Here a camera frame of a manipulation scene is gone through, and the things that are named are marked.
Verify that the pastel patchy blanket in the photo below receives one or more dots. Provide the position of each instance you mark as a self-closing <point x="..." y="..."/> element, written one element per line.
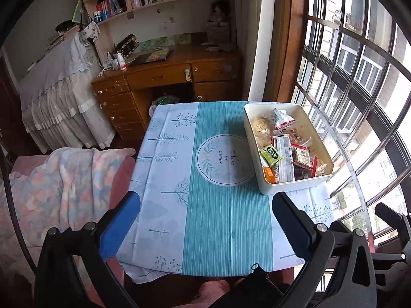
<point x="57" y="183"/>

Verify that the mint green drawer lock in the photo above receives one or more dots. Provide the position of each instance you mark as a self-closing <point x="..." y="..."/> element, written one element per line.
<point x="187" y="74"/>

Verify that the white red wrapper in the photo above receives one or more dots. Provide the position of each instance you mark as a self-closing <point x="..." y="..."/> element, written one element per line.
<point x="282" y="118"/>

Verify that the black round bag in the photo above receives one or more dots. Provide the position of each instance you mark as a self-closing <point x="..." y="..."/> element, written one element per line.
<point x="67" y="26"/>

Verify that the green patterned board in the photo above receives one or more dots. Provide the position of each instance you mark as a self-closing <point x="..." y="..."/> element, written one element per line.
<point x="160" y="41"/>

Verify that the dark book on desk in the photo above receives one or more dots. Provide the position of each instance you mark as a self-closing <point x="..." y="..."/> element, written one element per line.
<point x="154" y="56"/>

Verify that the green plastic bag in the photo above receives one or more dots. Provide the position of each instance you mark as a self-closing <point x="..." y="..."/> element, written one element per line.
<point x="165" y="100"/>

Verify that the small green packet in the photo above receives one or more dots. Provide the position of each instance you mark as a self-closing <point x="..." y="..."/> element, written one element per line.
<point x="270" y="156"/>

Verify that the teal and white tablecloth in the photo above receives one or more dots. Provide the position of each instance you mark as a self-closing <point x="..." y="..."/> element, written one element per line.
<point x="224" y="224"/>

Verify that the dark ornate case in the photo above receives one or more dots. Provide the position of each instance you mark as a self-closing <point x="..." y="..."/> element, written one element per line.
<point x="126" y="46"/>

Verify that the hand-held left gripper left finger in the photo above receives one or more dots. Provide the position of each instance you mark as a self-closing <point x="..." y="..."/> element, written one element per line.
<point x="120" y="221"/>

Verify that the white lace cover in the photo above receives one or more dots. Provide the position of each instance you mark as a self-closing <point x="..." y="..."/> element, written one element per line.
<point x="54" y="80"/>

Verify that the small orange packet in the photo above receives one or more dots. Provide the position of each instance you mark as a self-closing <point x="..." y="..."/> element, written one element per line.
<point x="269" y="175"/>

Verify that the metal window bars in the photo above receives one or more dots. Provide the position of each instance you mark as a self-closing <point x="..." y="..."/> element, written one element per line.
<point x="353" y="35"/>

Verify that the white plastic container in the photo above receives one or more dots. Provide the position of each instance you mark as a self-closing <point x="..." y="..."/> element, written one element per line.
<point x="289" y="186"/>

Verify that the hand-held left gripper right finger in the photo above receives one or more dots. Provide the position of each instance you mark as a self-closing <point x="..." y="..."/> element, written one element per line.
<point x="292" y="224"/>

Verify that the pink armchair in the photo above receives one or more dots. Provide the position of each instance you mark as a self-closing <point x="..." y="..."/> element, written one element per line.
<point x="126" y="175"/>

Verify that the patterned cloth bag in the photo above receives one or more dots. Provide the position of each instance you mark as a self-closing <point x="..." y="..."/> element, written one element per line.
<point x="90" y="32"/>

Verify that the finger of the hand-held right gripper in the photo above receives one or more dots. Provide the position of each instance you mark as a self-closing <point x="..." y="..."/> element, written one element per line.
<point x="391" y="263"/>
<point x="393" y="218"/>

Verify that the doll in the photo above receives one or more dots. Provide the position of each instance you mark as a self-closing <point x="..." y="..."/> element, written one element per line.
<point x="220" y="11"/>

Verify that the wooden window frame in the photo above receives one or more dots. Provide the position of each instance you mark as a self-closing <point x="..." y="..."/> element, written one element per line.
<point x="285" y="38"/>

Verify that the white paper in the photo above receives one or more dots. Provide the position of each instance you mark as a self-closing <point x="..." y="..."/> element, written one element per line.
<point x="210" y="46"/>

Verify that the clear pastry packet black label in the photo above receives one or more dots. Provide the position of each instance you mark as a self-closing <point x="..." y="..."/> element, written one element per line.
<point x="297" y="134"/>

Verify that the small white bottle red base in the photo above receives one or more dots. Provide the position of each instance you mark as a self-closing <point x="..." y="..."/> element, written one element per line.
<point x="121" y="62"/>

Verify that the row of small red books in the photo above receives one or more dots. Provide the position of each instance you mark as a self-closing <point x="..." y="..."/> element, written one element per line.
<point x="107" y="6"/>

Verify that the dark snack packet red ends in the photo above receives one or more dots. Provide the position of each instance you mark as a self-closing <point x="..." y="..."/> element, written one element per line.
<point x="303" y="163"/>

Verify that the wooden desk with drawers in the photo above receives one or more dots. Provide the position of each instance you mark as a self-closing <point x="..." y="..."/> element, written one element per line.
<point x="154" y="77"/>

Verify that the patterned box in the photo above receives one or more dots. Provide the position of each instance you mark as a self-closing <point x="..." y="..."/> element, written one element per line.
<point x="218" y="34"/>

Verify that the small blue bottle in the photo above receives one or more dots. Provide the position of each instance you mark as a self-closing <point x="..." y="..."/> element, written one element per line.
<point x="97" y="16"/>

